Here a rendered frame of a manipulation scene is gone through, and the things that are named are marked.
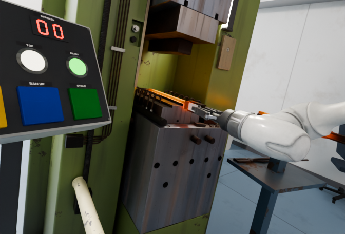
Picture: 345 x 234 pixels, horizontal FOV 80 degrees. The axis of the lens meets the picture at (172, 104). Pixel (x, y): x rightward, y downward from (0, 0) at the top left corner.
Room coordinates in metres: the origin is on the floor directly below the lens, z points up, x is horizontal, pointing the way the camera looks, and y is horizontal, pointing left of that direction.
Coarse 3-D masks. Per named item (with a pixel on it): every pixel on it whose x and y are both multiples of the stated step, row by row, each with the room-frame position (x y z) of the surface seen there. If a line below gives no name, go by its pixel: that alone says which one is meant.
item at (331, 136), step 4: (260, 112) 1.18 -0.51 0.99; (264, 112) 1.16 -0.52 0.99; (332, 132) 0.84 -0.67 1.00; (324, 136) 0.85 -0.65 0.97; (328, 136) 0.85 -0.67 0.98; (332, 136) 0.84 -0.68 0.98; (336, 136) 0.83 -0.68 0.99; (340, 136) 0.81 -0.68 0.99; (344, 136) 0.80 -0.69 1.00; (332, 140) 0.83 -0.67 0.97; (336, 140) 0.82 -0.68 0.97; (340, 140) 0.81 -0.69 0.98; (344, 140) 0.80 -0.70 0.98; (344, 144) 0.79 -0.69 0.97
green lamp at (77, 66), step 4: (72, 60) 0.50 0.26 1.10; (76, 60) 0.51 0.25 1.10; (80, 60) 0.52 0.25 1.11; (72, 64) 0.50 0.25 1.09; (76, 64) 0.51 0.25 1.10; (80, 64) 0.52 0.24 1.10; (84, 64) 0.53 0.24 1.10; (72, 68) 0.49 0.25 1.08; (76, 68) 0.50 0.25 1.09; (80, 68) 0.51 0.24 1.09; (84, 68) 0.52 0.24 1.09; (76, 72) 0.50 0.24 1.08; (80, 72) 0.51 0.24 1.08; (84, 72) 0.52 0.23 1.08
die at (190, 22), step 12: (156, 12) 0.95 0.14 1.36; (168, 12) 0.86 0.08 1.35; (180, 12) 0.80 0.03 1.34; (192, 12) 0.83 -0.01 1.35; (156, 24) 0.94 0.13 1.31; (168, 24) 0.85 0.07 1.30; (180, 24) 0.80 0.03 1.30; (192, 24) 0.83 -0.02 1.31; (204, 24) 0.87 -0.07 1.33; (216, 24) 0.90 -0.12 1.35; (156, 36) 1.01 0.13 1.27; (168, 36) 0.94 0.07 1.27; (180, 36) 0.89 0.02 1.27; (192, 36) 0.84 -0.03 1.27; (204, 36) 0.87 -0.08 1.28
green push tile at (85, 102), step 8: (72, 88) 0.47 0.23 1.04; (80, 88) 0.48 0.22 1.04; (72, 96) 0.46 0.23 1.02; (80, 96) 0.47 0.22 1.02; (88, 96) 0.49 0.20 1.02; (96, 96) 0.51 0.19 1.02; (72, 104) 0.45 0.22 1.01; (80, 104) 0.47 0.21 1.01; (88, 104) 0.48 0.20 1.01; (96, 104) 0.50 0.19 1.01; (72, 112) 0.45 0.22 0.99; (80, 112) 0.46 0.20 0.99; (88, 112) 0.47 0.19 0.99; (96, 112) 0.49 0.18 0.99
